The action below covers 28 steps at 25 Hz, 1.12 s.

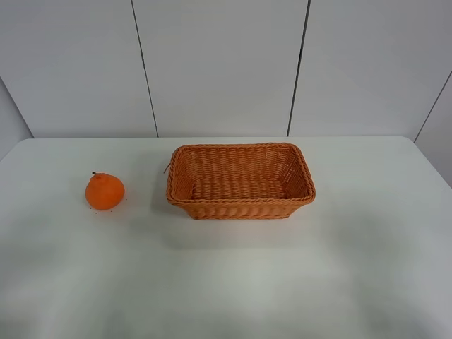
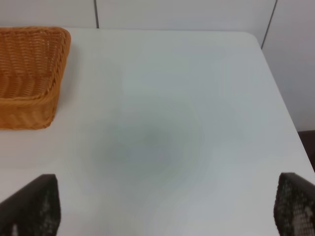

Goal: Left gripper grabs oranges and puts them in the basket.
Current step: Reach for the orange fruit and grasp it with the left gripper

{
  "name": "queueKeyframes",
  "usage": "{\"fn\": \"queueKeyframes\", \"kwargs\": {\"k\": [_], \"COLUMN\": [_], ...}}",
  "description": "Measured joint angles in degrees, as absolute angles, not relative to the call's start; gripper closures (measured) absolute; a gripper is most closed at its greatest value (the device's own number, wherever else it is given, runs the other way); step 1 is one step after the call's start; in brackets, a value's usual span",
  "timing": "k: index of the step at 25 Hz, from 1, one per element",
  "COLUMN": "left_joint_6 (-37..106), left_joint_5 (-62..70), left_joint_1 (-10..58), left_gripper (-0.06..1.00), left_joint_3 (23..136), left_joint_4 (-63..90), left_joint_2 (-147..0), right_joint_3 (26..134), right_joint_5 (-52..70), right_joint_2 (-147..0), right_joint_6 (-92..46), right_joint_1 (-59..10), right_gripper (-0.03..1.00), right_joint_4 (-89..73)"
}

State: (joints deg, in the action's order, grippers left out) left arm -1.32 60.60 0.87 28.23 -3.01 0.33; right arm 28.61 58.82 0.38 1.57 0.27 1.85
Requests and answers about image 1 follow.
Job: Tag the orange wicker basket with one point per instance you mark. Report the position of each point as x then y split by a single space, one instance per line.
260 181

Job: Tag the orange fruit with stem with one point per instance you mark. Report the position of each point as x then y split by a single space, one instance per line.
104 191

